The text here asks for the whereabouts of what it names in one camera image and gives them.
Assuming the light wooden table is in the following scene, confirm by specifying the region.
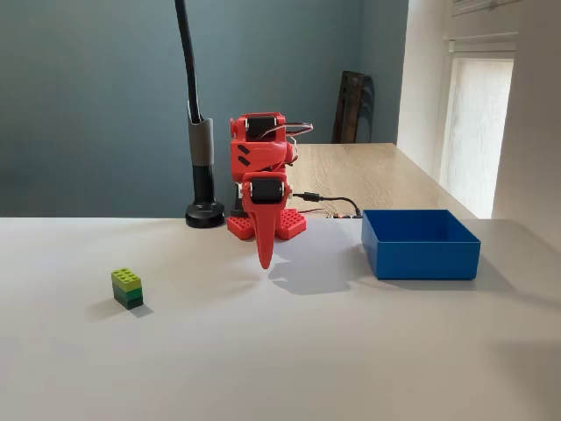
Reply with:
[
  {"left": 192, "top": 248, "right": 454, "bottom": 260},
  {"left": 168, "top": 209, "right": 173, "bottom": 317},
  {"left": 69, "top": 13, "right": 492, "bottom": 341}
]
[{"left": 284, "top": 142, "right": 479, "bottom": 220}]

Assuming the red perforated robot base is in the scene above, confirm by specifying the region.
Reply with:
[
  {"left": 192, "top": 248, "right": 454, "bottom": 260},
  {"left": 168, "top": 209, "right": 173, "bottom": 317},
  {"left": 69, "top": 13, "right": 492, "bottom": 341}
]
[{"left": 226, "top": 208, "right": 308, "bottom": 241}]

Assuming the black usb cable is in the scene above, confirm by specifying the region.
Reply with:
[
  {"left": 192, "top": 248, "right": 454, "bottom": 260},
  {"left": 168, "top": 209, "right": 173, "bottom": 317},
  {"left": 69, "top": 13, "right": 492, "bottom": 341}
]
[{"left": 292, "top": 191, "right": 364, "bottom": 217}]

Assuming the lime green lego brick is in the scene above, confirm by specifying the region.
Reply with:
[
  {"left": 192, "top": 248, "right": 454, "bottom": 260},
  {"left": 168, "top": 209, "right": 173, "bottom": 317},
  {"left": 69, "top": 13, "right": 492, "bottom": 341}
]
[{"left": 110, "top": 268, "right": 145, "bottom": 310}]

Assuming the grey sleeve on stand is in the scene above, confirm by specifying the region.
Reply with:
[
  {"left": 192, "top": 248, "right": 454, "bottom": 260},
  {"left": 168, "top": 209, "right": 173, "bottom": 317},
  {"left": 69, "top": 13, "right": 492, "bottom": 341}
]
[{"left": 187, "top": 101, "right": 215, "bottom": 167}]

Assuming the thin red black servo wire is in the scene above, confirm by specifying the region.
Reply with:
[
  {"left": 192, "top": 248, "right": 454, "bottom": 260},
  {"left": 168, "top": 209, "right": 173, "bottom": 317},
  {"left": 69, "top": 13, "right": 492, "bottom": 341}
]
[{"left": 280, "top": 121, "right": 315, "bottom": 135}]

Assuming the blue plastic box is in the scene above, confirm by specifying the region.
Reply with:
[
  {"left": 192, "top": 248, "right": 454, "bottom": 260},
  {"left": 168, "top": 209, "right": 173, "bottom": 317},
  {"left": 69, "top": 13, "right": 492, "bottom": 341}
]
[{"left": 361, "top": 209, "right": 482, "bottom": 281}]

